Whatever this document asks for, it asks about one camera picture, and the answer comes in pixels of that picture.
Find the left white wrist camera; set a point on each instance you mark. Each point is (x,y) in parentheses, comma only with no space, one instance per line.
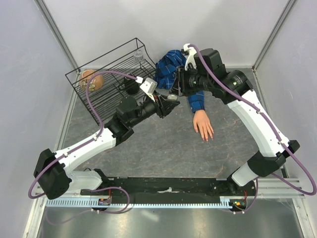
(147,85)

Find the aluminium frame rail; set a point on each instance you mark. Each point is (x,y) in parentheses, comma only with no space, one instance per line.
(273,188)

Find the black mug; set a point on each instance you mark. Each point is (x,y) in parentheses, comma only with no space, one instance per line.
(130,86)

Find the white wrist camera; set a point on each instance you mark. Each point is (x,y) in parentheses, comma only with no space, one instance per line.
(190,61)
(147,85)

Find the mannequin hand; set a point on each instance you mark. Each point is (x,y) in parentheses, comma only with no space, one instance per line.
(202,125)

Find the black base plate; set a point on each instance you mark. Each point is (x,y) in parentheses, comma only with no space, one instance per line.
(179,190)

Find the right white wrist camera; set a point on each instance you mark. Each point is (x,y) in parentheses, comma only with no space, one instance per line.
(190,61)

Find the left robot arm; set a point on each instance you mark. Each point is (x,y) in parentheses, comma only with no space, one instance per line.
(54,170)

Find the white nail polish bottle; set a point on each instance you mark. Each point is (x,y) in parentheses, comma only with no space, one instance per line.
(172,97)

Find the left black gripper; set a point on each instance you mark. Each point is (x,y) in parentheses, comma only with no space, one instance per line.
(164,105)

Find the blue slotted cable duct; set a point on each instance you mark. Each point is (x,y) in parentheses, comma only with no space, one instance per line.
(224,203)

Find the clear glass cup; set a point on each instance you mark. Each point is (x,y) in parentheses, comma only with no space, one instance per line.
(138,56)

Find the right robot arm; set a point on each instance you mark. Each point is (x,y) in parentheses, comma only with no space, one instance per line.
(204,71)

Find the brown floral ceramic bowl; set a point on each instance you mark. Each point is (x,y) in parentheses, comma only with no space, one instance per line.
(89,79)

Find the black wire dish rack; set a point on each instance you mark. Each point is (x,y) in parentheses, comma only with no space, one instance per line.
(119,59)

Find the blue plaid shirt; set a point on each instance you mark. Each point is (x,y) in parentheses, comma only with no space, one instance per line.
(165,76)

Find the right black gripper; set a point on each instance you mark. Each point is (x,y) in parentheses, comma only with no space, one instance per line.
(180,87)

